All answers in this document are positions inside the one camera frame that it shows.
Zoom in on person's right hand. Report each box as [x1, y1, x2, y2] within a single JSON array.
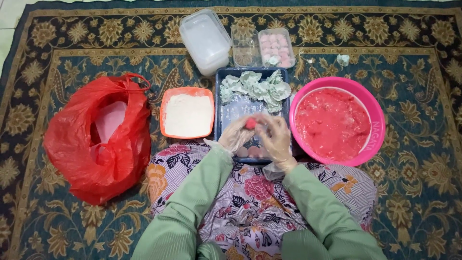
[[254, 113, 298, 173]]

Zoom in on person's left hand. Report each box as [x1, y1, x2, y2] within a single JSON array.
[[218, 115, 258, 154]]

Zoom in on blue rectangular plastic tray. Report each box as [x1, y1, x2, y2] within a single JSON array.
[[214, 67, 292, 165]]

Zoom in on heap of green paper liners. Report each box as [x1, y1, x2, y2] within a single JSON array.
[[219, 70, 292, 113]]

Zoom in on white flour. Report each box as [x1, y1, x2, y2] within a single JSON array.
[[164, 95, 213, 137]]

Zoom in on red sticky dough mass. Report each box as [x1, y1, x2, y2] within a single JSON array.
[[295, 88, 372, 162]]

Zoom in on empty clear plastic box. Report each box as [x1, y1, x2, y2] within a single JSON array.
[[231, 25, 262, 68]]

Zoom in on floral patterned skirt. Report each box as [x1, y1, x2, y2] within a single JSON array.
[[146, 141, 379, 260]]

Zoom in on group of pink dough balls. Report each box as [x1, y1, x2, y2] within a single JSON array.
[[261, 33, 292, 68]]

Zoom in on orange square plastic bowl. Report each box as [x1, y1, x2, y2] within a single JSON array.
[[160, 87, 216, 139]]

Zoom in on large frosted plastic container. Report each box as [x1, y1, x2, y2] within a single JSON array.
[[179, 9, 232, 76]]

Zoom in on pink round plastic basin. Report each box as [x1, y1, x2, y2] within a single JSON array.
[[289, 77, 386, 167]]

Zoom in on patterned blue and gold rug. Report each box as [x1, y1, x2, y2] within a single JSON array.
[[0, 0, 462, 260]]

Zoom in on red plastic bag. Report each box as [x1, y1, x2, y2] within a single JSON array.
[[43, 73, 152, 206]]

